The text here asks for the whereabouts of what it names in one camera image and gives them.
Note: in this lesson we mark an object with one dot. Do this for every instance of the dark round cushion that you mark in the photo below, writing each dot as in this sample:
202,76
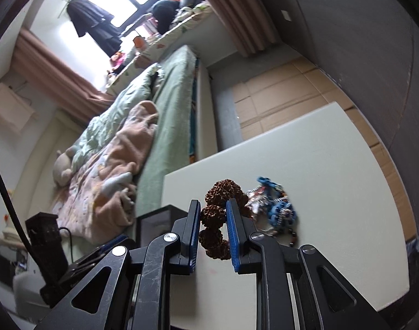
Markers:
164,13

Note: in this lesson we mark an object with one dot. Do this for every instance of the green quilt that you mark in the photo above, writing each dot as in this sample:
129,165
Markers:
123,110

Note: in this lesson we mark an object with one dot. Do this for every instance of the white wall switch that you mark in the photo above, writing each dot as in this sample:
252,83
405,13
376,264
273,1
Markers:
285,15

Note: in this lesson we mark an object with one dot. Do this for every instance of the black box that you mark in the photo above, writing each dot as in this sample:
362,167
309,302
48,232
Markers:
154,225

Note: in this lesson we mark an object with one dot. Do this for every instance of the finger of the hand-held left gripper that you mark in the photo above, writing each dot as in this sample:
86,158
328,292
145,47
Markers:
92,256

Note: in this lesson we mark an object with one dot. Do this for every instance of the bed with green sheet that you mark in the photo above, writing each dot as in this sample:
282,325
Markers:
175,110

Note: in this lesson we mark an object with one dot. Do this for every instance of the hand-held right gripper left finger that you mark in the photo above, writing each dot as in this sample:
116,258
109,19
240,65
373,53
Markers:
195,237

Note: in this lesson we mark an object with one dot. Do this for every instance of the dark hanging clothes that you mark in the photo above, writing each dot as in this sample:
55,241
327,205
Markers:
92,20

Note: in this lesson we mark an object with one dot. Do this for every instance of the cream plush toy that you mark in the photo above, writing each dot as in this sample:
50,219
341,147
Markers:
63,170

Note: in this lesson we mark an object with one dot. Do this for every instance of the white table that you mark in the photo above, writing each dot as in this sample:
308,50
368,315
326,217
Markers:
298,86

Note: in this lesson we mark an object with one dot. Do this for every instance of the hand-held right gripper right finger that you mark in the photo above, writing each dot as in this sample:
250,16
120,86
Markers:
232,237

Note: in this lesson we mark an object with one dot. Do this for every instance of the white wall panel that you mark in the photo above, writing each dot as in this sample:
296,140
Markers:
10,106

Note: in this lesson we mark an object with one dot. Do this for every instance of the brown curtain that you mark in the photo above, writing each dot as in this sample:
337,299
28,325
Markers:
58,75
230,10

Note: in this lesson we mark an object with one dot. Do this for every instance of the printed window seat cushion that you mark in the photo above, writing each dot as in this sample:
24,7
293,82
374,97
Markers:
168,34

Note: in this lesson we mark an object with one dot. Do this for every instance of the pink fleece blanket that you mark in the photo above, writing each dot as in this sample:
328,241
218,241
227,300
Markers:
120,165

